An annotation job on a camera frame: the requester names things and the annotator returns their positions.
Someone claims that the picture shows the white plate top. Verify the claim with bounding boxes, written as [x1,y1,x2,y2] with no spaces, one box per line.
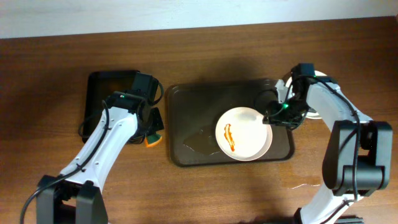
[284,70,326,119]

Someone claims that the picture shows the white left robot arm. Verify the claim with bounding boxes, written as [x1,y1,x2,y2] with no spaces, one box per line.
[19,72,164,224]

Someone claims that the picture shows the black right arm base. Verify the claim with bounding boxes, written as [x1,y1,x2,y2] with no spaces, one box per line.
[335,217,364,224]

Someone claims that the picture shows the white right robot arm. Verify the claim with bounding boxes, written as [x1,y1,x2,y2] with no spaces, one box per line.
[263,63,393,224]

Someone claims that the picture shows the orange green sponge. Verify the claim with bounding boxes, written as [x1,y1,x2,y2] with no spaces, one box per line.
[144,133,163,147]

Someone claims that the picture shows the small black tray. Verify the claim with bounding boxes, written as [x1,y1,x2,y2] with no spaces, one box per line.
[78,70,139,143]

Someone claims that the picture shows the white plate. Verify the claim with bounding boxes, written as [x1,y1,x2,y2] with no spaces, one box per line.
[284,70,326,119]
[215,107,273,162]

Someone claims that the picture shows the large brown tray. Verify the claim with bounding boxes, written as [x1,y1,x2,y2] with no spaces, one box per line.
[167,79,276,167]

